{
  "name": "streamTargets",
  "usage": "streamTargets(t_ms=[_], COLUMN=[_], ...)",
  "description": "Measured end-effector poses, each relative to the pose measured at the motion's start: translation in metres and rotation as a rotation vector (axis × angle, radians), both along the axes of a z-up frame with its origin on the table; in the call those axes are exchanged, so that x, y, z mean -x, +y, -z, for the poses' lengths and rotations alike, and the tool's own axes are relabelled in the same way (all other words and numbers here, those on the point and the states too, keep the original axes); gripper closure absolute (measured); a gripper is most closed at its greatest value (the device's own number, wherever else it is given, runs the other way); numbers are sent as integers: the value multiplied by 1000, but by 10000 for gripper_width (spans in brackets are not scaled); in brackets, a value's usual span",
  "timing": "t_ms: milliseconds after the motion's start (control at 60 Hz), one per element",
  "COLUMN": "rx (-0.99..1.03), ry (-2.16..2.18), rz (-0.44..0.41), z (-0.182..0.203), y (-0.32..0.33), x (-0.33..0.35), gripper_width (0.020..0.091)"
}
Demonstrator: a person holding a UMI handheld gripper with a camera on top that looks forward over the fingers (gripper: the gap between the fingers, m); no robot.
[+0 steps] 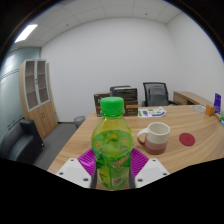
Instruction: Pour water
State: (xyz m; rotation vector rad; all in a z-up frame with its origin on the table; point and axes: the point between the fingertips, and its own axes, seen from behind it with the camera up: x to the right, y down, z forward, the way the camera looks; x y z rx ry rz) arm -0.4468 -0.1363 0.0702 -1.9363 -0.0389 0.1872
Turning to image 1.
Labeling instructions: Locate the purple standing card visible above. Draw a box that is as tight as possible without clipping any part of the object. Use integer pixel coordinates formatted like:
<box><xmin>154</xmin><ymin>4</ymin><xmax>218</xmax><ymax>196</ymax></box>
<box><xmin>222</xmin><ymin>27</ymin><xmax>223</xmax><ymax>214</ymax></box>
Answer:
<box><xmin>213</xmin><ymin>92</ymin><xmax>222</xmax><ymax>115</ymax></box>

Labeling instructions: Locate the black leather armchair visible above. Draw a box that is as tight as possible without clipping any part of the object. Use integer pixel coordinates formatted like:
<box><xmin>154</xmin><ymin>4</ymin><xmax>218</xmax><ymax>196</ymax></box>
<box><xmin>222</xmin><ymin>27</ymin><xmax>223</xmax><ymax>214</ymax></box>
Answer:
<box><xmin>0</xmin><ymin>119</ymin><xmax>45</xmax><ymax>164</ymax></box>

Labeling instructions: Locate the black box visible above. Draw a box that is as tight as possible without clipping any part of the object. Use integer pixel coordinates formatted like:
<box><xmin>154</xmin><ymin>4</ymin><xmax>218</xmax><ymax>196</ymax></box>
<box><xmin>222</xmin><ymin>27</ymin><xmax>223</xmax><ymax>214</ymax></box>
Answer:
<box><xmin>109</xmin><ymin>85</ymin><xmax>139</xmax><ymax>103</ymax></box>

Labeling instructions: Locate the white and brown mug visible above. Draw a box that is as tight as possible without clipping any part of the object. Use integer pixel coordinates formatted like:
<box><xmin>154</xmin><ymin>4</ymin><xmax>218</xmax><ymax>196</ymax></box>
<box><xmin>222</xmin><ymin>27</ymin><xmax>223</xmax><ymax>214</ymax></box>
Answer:
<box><xmin>136</xmin><ymin>121</ymin><xmax>171</xmax><ymax>155</ymax></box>

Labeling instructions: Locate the dark brown cardboard box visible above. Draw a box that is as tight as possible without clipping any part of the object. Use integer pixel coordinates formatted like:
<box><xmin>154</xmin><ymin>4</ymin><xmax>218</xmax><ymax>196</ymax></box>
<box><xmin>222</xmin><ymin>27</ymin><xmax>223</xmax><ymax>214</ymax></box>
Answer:
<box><xmin>93</xmin><ymin>92</ymin><xmax>111</xmax><ymax>118</ymax></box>

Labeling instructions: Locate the wooden side desk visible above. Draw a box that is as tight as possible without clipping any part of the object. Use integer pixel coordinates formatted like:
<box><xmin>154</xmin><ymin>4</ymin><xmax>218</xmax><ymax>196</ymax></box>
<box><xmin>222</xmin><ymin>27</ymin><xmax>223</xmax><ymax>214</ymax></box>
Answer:
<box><xmin>172</xmin><ymin>91</ymin><xmax>214</xmax><ymax>107</ymax></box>

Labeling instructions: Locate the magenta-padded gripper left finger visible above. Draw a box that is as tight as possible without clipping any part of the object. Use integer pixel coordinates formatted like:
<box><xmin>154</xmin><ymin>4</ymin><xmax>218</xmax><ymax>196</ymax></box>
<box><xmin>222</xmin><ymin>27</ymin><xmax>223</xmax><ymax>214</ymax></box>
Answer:
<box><xmin>55</xmin><ymin>148</ymin><xmax>98</xmax><ymax>189</ymax></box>

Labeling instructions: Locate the flat round red coaster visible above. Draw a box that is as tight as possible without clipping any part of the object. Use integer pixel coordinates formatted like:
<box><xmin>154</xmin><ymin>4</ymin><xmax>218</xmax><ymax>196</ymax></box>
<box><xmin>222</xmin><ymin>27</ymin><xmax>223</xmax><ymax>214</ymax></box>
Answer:
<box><xmin>178</xmin><ymin>132</ymin><xmax>196</xmax><ymax>147</ymax></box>

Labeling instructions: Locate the wooden shelf cabinet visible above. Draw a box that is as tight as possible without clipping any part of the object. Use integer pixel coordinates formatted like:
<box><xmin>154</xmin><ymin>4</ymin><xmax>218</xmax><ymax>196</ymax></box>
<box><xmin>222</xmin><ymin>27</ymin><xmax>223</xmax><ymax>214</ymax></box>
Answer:
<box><xmin>18</xmin><ymin>59</ymin><xmax>58</xmax><ymax>140</ymax></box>

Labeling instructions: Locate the grey waste bin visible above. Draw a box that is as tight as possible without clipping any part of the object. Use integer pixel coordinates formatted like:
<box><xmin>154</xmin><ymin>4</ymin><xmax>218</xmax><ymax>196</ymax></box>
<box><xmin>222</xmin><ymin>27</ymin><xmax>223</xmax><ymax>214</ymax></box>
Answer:
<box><xmin>73</xmin><ymin>115</ymin><xmax>87</xmax><ymax>129</ymax></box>

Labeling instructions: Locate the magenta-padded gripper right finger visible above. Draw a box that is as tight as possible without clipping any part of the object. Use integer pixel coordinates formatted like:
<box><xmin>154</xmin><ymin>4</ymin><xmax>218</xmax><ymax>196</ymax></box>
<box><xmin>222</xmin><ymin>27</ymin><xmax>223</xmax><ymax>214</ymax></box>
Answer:
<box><xmin>129</xmin><ymin>148</ymin><xmax>171</xmax><ymax>189</ymax></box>

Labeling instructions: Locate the black mesh office chair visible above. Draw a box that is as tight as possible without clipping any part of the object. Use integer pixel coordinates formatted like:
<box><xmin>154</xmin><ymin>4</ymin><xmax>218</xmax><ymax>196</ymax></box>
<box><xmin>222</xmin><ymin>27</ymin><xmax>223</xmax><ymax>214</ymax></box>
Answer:
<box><xmin>141</xmin><ymin>81</ymin><xmax>179</xmax><ymax>108</ymax></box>

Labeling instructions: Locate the round printed white mat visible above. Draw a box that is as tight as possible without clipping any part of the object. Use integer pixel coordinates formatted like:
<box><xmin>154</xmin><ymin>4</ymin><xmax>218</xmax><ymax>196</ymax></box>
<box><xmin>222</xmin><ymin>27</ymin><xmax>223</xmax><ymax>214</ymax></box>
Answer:
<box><xmin>192</xmin><ymin>104</ymin><xmax>207</xmax><ymax>114</ymax></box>

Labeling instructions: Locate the green drink bottle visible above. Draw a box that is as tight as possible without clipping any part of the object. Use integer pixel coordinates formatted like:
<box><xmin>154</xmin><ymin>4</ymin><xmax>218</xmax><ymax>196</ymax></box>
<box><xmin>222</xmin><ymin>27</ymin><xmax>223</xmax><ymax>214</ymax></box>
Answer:
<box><xmin>90</xmin><ymin>96</ymin><xmax>135</xmax><ymax>191</ymax></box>

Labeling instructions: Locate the rectangular ceiling light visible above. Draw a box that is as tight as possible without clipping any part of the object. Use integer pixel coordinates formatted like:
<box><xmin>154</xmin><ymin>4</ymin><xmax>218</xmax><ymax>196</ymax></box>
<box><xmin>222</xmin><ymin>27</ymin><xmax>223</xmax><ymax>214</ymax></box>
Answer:
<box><xmin>14</xmin><ymin>23</ymin><xmax>39</xmax><ymax>44</ymax></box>

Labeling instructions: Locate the small wooden box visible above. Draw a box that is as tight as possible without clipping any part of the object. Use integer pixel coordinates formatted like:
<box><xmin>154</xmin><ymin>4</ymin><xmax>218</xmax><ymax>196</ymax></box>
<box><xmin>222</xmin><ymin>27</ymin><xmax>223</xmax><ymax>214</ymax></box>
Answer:
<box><xmin>204</xmin><ymin>104</ymin><xmax>217</xmax><ymax>117</ymax></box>

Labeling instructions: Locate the printed paper sheet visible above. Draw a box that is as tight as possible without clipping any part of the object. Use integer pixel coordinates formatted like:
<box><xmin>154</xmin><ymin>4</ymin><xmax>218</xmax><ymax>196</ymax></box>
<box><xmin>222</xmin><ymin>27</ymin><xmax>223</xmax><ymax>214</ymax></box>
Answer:
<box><xmin>137</xmin><ymin>106</ymin><xmax>167</xmax><ymax>118</ymax></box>

